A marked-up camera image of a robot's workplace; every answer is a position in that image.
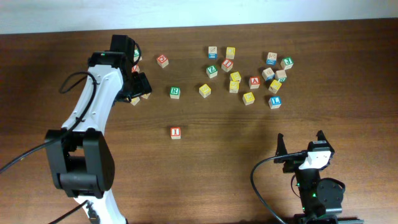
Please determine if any yellow block middle lower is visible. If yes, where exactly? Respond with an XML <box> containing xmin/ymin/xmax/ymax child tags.
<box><xmin>229</xmin><ymin>81</ymin><xmax>239</xmax><ymax>93</ymax></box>

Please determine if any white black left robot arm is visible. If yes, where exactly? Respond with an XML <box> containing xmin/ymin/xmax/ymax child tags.
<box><xmin>45</xmin><ymin>50</ymin><xmax>152</xmax><ymax>223</ymax></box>

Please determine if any green letter J block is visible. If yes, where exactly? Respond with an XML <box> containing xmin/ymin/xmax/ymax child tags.
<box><xmin>280</xmin><ymin>57</ymin><xmax>294</xmax><ymax>70</ymax></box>

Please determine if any green letter R block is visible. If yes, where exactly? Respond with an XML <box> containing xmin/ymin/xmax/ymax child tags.
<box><xmin>170</xmin><ymin>86</ymin><xmax>180</xmax><ymax>99</ymax></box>

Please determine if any blue letter L block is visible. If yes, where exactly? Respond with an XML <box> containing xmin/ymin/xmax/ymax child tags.
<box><xmin>269</xmin><ymin>96</ymin><xmax>282</xmax><ymax>109</ymax></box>

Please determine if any yellow block left lower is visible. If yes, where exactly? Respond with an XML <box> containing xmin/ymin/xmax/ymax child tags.
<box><xmin>130</xmin><ymin>97</ymin><xmax>140</xmax><ymax>106</ymax></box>

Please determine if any wooden block green edge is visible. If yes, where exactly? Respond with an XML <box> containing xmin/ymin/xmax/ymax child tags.
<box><xmin>275</xmin><ymin>70</ymin><xmax>287</xmax><ymax>83</ymax></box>

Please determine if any red letter C block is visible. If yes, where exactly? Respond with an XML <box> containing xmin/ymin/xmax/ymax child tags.
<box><xmin>156</xmin><ymin>55</ymin><xmax>169</xmax><ymax>68</ymax></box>

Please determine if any yellow block tilted right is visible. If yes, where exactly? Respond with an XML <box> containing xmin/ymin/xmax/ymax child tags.
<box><xmin>269</xmin><ymin>80</ymin><xmax>282</xmax><ymax>94</ymax></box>

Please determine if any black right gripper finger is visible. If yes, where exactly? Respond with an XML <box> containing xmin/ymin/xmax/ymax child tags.
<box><xmin>317</xmin><ymin>130</ymin><xmax>326</xmax><ymax>142</ymax></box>
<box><xmin>275</xmin><ymin>133</ymin><xmax>287</xmax><ymax>156</ymax></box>

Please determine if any red letter A block left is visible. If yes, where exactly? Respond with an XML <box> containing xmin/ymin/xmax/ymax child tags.
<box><xmin>132</xmin><ymin>65</ymin><xmax>140</xmax><ymax>72</ymax></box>

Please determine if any yellow block middle upper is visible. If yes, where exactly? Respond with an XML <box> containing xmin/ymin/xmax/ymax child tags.
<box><xmin>229</xmin><ymin>72</ymin><xmax>241</xmax><ymax>83</ymax></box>

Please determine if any wooden block blue side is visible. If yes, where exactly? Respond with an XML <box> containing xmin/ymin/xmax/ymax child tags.
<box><xmin>208</xmin><ymin>46</ymin><xmax>218</xmax><ymax>59</ymax></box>

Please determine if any yellow block lower right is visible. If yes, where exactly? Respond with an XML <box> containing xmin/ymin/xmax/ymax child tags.
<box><xmin>243</xmin><ymin>92</ymin><xmax>255</xmax><ymax>106</ymax></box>

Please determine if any red letter A block right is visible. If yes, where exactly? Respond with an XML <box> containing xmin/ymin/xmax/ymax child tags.
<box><xmin>249</xmin><ymin>77</ymin><xmax>261</xmax><ymax>89</ymax></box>

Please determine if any red letter i block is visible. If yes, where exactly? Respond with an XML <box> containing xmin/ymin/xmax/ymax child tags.
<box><xmin>170</xmin><ymin>127</ymin><xmax>181</xmax><ymax>139</ymax></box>
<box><xmin>221</xmin><ymin>58</ymin><xmax>233</xmax><ymax>72</ymax></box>

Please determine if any yellow block top centre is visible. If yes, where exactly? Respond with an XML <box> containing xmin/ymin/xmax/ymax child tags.
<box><xmin>226</xmin><ymin>47</ymin><xmax>236</xmax><ymax>60</ymax></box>

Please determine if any wooden block blue edge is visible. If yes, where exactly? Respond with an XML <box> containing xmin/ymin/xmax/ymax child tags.
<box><xmin>262</xmin><ymin>68</ymin><xmax>275</xmax><ymax>82</ymax></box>

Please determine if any green letter L block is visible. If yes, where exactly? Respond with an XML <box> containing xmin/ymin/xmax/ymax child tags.
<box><xmin>134</xmin><ymin>49</ymin><xmax>142</xmax><ymax>62</ymax></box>

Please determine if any yellow block left upper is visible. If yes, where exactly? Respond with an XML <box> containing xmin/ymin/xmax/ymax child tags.
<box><xmin>141</xmin><ymin>93</ymin><xmax>151</xmax><ymax>99</ymax></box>

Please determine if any wooden block blue bottom right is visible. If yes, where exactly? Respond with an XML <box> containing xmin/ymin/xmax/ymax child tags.
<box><xmin>266</xmin><ymin>52</ymin><xmax>277</xmax><ymax>65</ymax></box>

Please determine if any green letter Z block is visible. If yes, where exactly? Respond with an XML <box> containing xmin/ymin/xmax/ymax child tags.
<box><xmin>206</xmin><ymin>65</ymin><xmax>218</xmax><ymax>78</ymax></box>

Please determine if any red letter a block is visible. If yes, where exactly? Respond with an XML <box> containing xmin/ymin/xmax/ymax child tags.
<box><xmin>249</xmin><ymin>77</ymin><xmax>261</xmax><ymax>89</ymax></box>
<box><xmin>132</xmin><ymin>65</ymin><xmax>140</xmax><ymax>72</ymax></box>

